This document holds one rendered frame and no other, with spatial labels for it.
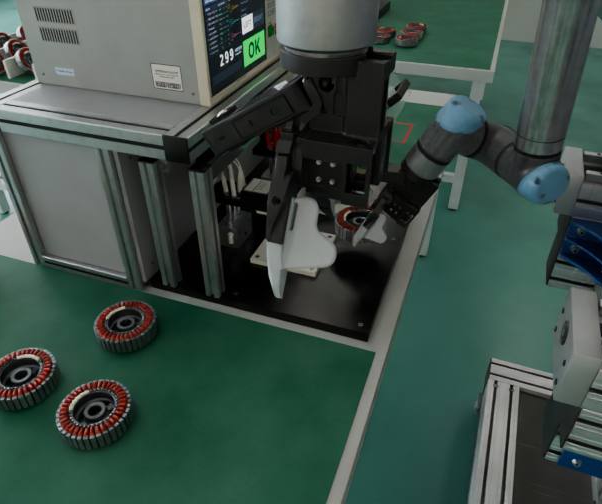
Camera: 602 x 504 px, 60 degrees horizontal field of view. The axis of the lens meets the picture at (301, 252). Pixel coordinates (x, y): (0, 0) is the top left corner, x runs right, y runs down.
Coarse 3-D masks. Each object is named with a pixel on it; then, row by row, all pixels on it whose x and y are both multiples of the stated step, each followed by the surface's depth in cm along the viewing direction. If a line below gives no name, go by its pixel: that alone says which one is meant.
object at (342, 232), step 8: (344, 208) 117; (352, 208) 117; (360, 208) 117; (368, 208) 116; (336, 216) 115; (344, 216) 114; (352, 216) 117; (360, 216) 117; (336, 224) 113; (344, 224) 111; (352, 224) 115; (360, 224) 113; (384, 224) 112; (336, 232) 114; (344, 232) 111; (352, 232) 110; (352, 240) 111; (360, 240) 110; (368, 240) 111
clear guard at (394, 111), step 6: (390, 78) 125; (396, 78) 128; (390, 84) 124; (396, 84) 126; (390, 90) 122; (408, 90) 130; (390, 96) 120; (408, 96) 128; (402, 102) 124; (390, 108) 117; (396, 108) 120; (390, 114) 116; (396, 114) 118
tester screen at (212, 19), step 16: (208, 0) 86; (224, 0) 91; (240, 0) 96; (256, 0) 102; (208, 16) 87; (224, 16) 92; (240, 16) 97; (208, 32) 88; (224, 32) 93; (240, 32) 99; (256, 32) 105; (208, 48) 89; (224, 48) 94; (240, 48) 100; (224, 80) 97
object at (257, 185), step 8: (248, 184) 110; (256, 184) 110; (264, 184) 110; (248, 192) 108; (256, 192) 108; (264, 192) 108; (216, 200) 112; (224, 200) 111; (232, 200) 110; (240, 200) 110; (248, 200) 109; (256, 200) 108; (264, 200) 108; (232, 208) 116; (248, 208) 110; (256, 208) 109; (264, 208) 109; (232, 216) 117
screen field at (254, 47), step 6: (252, 36) 104; (258, 36) 106; (246, 42) 102; (252, 42) 104; (258, 42) 107; (264, 42) 110; (246, 48) 102; (252, 48) 105; (258, 48) 108; (264, 48) 110; (246, 54) 103; (252, 54) 106; (258, 54) 108; (246, 60) 103; (252, 60) 106; (246, 66) 104
